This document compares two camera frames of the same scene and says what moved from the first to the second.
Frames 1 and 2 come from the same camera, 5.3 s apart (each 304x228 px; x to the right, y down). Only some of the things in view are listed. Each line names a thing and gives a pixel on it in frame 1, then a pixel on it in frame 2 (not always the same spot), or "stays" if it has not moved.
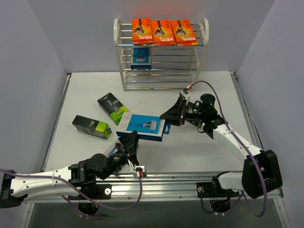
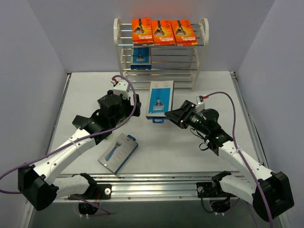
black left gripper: x=126 y=152 to x=132 y=107
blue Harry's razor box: x=140 y=59 stays
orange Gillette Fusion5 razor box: x=183 y=33 stays
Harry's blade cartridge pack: x=148 y=127 to x=160 y=100
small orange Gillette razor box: x=142 y=31 stays
